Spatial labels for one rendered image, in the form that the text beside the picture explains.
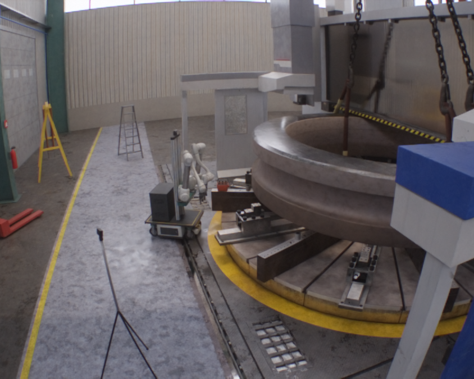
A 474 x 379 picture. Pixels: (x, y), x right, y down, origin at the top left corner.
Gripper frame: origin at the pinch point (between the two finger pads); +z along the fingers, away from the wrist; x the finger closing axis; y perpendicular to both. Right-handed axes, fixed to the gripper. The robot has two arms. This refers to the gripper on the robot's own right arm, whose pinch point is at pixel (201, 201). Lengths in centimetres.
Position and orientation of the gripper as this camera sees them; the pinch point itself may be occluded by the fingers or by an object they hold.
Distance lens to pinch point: 641.0
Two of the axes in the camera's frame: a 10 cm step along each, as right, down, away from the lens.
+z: 0.2, 9.5, 3.2
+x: -1.5, 3.2, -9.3
